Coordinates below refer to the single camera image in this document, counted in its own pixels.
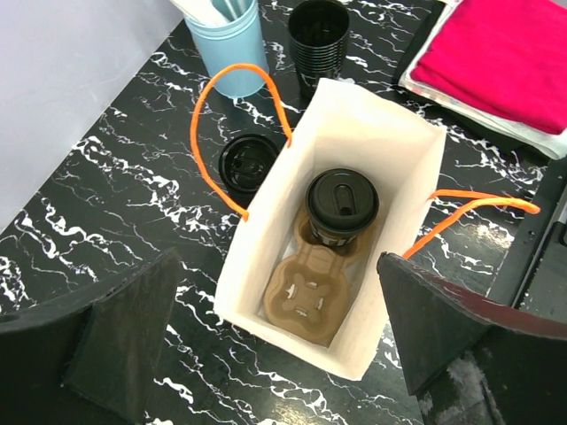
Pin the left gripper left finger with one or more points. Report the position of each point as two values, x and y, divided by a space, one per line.
89 356

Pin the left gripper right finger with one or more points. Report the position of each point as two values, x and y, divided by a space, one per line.
468 359

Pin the black plastic cup lid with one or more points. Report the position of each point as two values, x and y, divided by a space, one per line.
343 199

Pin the brown paper takeout bag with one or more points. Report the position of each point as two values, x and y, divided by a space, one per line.
353 159

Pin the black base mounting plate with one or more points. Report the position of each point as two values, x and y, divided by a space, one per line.
532 277

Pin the black ribbed cup with lid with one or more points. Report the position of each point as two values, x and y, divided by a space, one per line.
244 164

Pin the white tray under cloth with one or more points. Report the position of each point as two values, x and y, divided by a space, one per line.
506 134

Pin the red folded cloth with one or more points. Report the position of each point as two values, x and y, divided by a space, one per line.
506 58

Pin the light blue cup holder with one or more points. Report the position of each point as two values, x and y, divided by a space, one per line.
239 41

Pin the black ribbed cup stack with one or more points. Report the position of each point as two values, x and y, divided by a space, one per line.
318 37

